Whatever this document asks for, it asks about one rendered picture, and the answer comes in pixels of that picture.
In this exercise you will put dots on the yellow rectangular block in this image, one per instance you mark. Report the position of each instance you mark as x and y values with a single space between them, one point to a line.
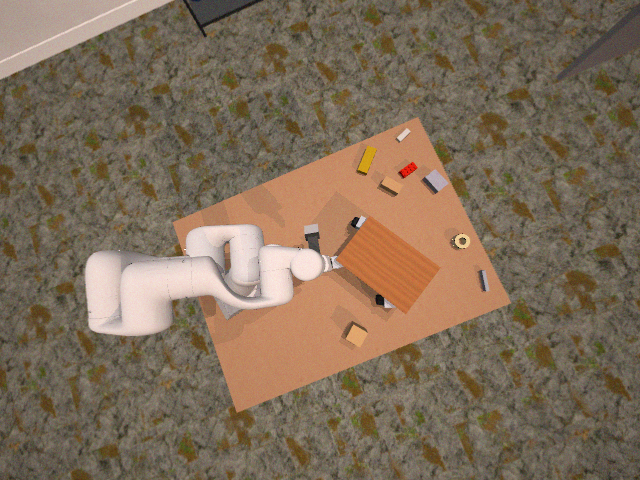
367 160

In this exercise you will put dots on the wooden dolly with black caster wheels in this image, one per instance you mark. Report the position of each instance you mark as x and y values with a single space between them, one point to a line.
386 263

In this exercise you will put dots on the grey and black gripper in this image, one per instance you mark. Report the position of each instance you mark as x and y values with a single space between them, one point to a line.
328 262

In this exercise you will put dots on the beige roll of masking tape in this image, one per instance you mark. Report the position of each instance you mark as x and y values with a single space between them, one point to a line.
465 238

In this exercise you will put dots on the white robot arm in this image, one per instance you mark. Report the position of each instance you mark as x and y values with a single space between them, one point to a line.
130 293

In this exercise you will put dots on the red toy building brick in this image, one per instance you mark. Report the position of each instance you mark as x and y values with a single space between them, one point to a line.
408 170

